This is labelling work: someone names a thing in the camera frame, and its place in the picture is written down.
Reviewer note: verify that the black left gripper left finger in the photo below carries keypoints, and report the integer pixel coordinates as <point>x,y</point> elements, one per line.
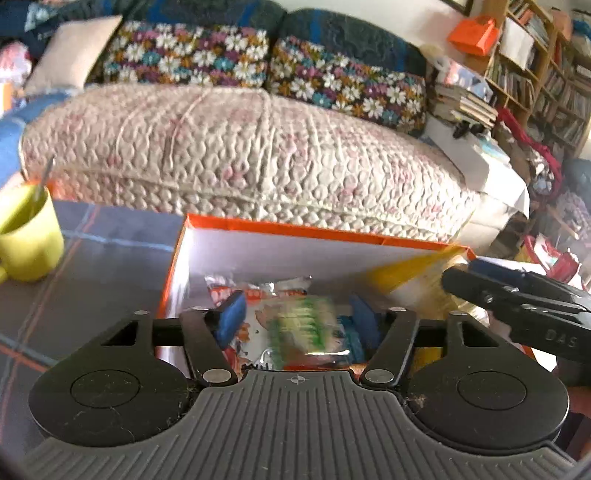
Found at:
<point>133,381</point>

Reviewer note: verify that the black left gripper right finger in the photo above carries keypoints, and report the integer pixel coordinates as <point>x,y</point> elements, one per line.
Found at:
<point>461,383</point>

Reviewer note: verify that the yellow snack bag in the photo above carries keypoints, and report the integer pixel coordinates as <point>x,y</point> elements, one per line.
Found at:
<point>416,283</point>

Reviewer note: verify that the green white snack packet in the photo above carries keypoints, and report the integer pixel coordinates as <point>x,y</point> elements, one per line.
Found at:
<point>297,333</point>

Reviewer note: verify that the red rimmed basket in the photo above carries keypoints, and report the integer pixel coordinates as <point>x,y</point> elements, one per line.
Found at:
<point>560,266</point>

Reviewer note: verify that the orange cardboard box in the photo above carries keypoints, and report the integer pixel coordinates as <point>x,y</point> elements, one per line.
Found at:
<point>216,258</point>

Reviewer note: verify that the blue plaid tablecloth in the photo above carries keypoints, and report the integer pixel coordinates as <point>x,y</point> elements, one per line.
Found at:
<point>115,262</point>

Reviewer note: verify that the yellow green mug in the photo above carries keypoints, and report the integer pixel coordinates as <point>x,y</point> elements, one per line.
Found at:
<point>31,240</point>

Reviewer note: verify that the stack of books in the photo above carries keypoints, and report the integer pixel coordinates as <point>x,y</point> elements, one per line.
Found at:
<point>459,95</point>

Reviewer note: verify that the wooden bookshelf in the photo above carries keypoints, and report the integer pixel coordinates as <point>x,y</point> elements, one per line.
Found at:
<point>533,70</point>

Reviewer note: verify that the orange hanging bag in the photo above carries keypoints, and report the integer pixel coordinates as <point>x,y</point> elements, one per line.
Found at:
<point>475,36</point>

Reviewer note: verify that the blue sofa with quilt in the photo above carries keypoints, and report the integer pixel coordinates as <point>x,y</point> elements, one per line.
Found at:
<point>230,152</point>

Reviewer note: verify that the right floral cushion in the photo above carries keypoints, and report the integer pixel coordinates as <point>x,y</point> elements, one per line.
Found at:
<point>308,72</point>

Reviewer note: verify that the floral cushion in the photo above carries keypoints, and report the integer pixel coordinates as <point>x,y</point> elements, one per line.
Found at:
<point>161,53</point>
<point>308,72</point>

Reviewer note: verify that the left floral cushion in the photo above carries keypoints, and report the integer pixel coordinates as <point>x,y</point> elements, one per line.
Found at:
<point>161,53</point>

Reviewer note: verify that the beige plain pillow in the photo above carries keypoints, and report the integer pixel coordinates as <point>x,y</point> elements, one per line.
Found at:
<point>71,54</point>

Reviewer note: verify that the framed wall painting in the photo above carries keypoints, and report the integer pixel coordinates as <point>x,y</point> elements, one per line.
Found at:
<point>462,6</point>

